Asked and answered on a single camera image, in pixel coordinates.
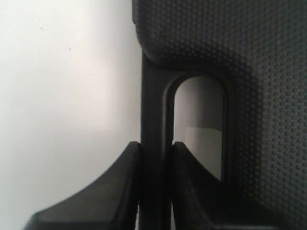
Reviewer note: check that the black plastic tool case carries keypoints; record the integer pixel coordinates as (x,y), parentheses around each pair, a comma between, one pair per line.
(256,50)

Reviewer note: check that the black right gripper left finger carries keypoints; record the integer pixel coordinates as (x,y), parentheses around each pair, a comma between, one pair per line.
(108,203)

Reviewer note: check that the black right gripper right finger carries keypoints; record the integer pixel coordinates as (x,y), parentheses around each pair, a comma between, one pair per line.
(202,202)

